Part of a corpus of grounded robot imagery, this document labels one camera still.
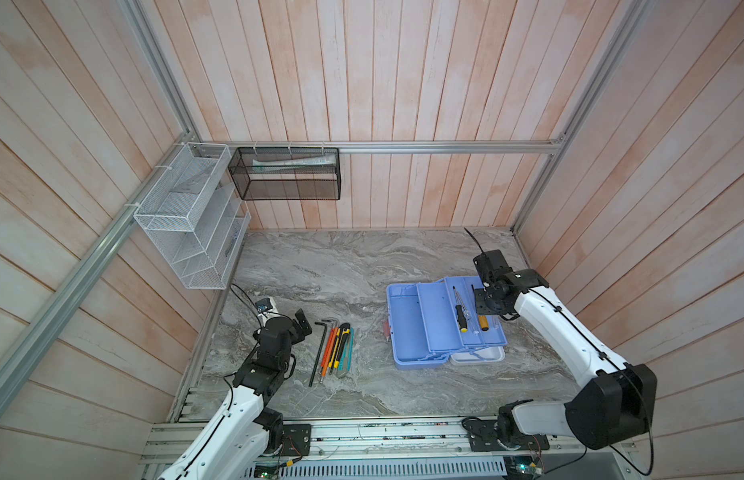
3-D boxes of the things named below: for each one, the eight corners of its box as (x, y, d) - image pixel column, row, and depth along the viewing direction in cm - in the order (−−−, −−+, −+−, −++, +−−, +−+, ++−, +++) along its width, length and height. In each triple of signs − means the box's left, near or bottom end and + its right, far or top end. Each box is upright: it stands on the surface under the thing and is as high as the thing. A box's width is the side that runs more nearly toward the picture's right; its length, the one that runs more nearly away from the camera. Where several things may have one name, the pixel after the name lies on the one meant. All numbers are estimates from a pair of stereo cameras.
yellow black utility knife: (327, 366, 87) (326, 364, 85) (341, 324, 96) (340, 321, 94) (338, 369, 86) (337, 367, 85) (350, 327, 95) (350, 324, 93)
